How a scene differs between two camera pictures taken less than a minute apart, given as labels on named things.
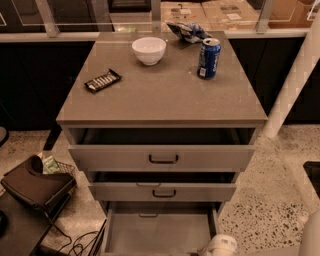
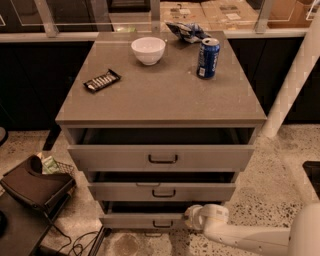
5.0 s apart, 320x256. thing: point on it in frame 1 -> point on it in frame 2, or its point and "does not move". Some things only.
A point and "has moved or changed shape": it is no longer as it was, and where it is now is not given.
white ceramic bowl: (149, 50) does not move
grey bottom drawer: (158, 228) has moved or changed shape
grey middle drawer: (163, 186) does not move
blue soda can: (208, 58) does not move
